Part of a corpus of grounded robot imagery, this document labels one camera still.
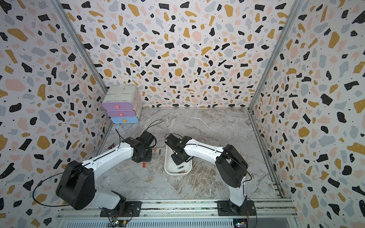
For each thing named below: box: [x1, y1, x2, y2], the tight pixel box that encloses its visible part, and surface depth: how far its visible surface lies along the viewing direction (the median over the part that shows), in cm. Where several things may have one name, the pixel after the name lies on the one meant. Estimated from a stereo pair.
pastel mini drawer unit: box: [101, 84, 143, 124], surface depth 103 cm
